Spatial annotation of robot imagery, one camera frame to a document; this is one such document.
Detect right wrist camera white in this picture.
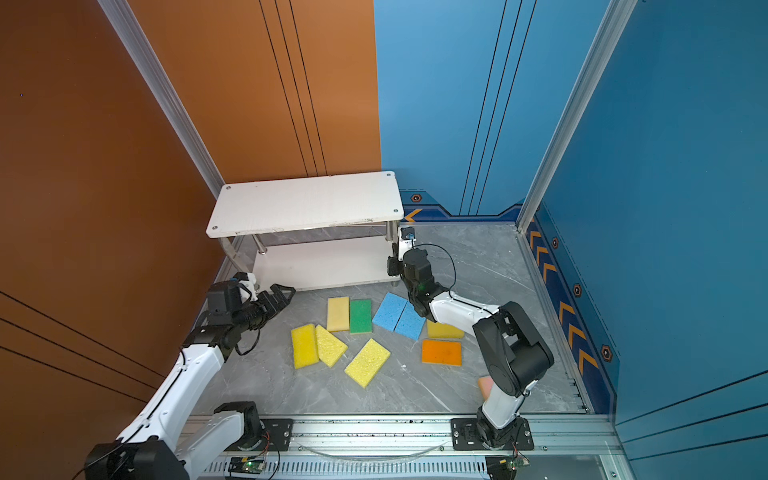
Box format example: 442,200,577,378
397,227,416,261

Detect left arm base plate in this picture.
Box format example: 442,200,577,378
236,418,294,454

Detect blue sponge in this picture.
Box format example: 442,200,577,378
372,293,408,332
395,303,426,341

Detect right aluminium corner post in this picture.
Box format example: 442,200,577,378
516,0,638,234

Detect white two-tier shelf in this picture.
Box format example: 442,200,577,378
206,171,404,291

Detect orange sponge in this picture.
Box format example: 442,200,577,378
421,339,463,367

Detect yellow sponge right side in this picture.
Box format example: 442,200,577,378
426,321,465,340

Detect circuit board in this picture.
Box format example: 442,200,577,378
485,456,530,480
227,456,267,476

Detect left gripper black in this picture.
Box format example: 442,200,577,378
233,284,294,335

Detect pale yellow sponge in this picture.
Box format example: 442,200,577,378
326,297,350,332

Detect green scrub sponge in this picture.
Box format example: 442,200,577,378
349,299,372,334

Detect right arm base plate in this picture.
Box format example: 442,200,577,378
450,416,535,451

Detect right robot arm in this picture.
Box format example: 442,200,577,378
387,248,554,451

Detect blue sponge right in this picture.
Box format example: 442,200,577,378
395,303,426,341

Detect aluminium corner post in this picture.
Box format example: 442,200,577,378
516,0,638,234
98,0,225,198

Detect left aluminium corner post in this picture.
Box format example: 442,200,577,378
98,0,225,198

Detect left circuit board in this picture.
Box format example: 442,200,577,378
227,456,267,476

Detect bright yellow foam sponge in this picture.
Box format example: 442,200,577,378
291,324,319,369

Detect blue sponge left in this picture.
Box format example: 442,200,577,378
372,293,408,332

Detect aluminium front rail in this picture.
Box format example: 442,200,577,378
201,414,634,479

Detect yellow porous sponge large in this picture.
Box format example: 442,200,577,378
344,339,391,388

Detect right circuit board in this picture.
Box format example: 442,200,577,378
485,456,530,480

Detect pink sponge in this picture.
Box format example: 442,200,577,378
478,376,494,400

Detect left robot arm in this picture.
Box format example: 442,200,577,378
80,273,296,479

